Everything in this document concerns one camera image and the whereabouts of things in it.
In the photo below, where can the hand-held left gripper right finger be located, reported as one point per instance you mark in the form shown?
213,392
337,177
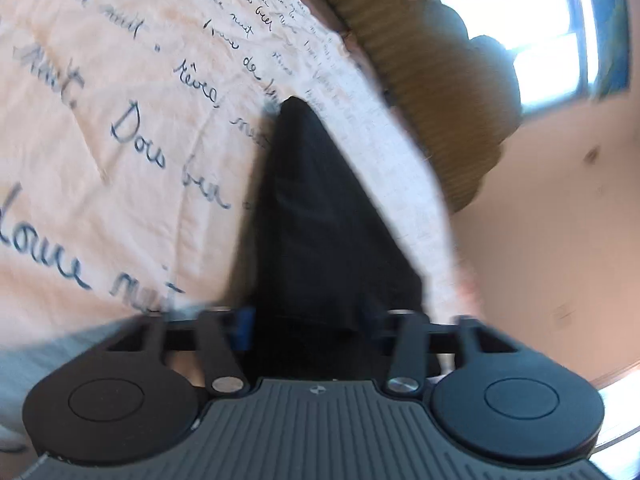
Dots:
374,321

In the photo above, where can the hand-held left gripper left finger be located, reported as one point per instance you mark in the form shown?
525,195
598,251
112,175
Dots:
243,329

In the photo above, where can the black pants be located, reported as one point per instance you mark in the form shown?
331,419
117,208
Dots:
320,220

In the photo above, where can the cream quilt with blue script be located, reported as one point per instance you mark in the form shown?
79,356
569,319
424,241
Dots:
100,160

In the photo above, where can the olive upholstered headboard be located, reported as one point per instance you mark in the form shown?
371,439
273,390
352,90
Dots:
425,85

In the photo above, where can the window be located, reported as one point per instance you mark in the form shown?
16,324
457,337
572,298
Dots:
530,35

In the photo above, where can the blue floral curtain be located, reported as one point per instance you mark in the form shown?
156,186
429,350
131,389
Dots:
610,35

